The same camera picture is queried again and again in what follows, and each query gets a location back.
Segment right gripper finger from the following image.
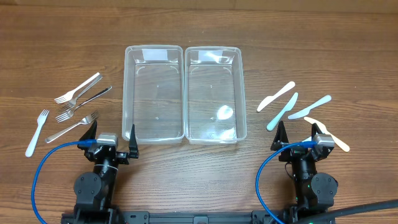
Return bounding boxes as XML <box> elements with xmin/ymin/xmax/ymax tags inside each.
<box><xmin>271</xmin><ymin>121</ymin><xmax>289</xmax><ymax>151</ymax></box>
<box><xmin>312</xmin><ymin>123</ymin><xmax>324</xmax><ymax>136</ymax></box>

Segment white plastic fork upper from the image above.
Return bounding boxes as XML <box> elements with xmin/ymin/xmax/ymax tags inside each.
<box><xmin>54</xmin><ymin>72</ymin><xmax>100</xmax><ymax>104</ymax></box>

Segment metal fork dark handle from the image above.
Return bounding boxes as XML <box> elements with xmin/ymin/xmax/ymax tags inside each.
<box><xmin>55</xmin><ymin>86</ymin><xmax>113</xmax><ymax>123</ymax></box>

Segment right clear plastic container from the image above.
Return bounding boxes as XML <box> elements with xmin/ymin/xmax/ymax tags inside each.
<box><xmin>184</xmin><ymin>46</ymin><xmax>247</xmax><ymax>145</ymax></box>

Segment white plastic fork left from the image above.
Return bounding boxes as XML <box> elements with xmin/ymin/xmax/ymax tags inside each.
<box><xmin>25</xmin><ymin>110</ymin><xmax>49</xmax><ymax>157</ymax></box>

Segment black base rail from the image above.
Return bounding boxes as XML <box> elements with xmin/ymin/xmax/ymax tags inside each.
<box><xmin>60</xmin><ymin>210</ymin><xmax>336</xmax><ymax>224</ymax></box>

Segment pale blue plastic knife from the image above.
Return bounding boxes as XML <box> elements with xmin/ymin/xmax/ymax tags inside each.
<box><xmin>288</xmin><ymin>95</ymin><xmax>331</xmax><ymax>119</ymax></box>

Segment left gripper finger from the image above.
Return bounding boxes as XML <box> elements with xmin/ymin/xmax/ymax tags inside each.
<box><xmin>78</xmin><ymin>121</ymin><xmax>98</xmax><ymax>149</ymax></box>
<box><xmin>129</xmin><ymin>124</ymin><xmax>139</xmax><ymax>159</ymax></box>

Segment right blue cable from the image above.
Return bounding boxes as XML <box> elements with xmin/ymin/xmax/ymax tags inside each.
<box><xmin>255</xmin><ymin>141</ymin><xmax>318</xmax><ymax>224</ymax></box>

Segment blue cable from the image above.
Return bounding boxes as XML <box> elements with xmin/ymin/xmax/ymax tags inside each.
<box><xmin>30</xmin><ymin>139</ymin><xmax>98</xmax><ymax>224</ymax></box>
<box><xmin>255</xmin><ymin>141</ymin><xmax>318</xmax><ymax>224</ymax></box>

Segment metal fork under white fork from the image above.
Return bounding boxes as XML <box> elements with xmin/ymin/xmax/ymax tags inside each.
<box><xmin>59</xmin><ymin>75</ymin><xmax>103</xmax><ymax>113</ymax></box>

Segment white plastic fork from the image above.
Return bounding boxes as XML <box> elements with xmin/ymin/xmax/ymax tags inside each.
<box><xmin>25</xmin><ymin>110</ymin><xmax>49</xmax><ymax>157</ymax></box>
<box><xmin>54</xmin><ymin>72</ymin><xmax>100</xmax><ymax>104</ymax></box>

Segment left clear plastic container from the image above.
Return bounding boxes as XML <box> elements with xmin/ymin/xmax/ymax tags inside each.
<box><xmin>122</xmin><ymin>45</ymin><xmax>185</xmax><ymax>144</ymax></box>

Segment white plastic knife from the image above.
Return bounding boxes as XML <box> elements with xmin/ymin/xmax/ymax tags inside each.
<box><xmin>256</xmin><ymin>81</ymin><xmax>295</xmax><ymax>112</ymax></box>

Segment clear plastic container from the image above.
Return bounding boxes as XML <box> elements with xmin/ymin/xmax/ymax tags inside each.
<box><xmin>184</xmin><ymin>46</ymin><xmax>247</xmax><ymax>145</ymax></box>
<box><xmin>122</xmin><ymin>45</ymin><xmax>185</xmax><ymax>144</ymax></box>

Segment cream plastic knife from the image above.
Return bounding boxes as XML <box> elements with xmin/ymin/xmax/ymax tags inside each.
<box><xmin>304</xmin><ymin>116</ymin><xmax>350</xmax><ymax>152</ymax></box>

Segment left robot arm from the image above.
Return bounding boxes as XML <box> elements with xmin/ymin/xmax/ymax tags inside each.
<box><xmin>74</xmin><ymin>122</ymin><xmax>139</xmax><ymax>211</ymax></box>

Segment light blue plastic knife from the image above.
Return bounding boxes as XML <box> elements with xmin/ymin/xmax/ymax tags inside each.
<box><xmin>266</xmin><ymin>92</ymin><xmax>299</xmax><ymax>131</ymax></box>

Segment left blue cable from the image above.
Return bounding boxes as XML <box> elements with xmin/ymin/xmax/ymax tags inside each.
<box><xmin>30</xmin><ymin>139</ymin><xmax>98</xmax><ymax>224</ymax></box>

